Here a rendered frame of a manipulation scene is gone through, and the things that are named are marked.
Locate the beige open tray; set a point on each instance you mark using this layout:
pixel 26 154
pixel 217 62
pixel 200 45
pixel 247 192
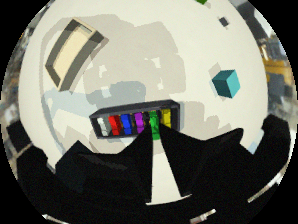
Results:
pixel 74 44

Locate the yellow fuse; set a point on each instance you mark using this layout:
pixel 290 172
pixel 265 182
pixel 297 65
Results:
pixel 165 117

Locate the small teal cube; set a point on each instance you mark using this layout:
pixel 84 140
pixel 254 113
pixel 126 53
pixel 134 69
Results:
pixel 226 83

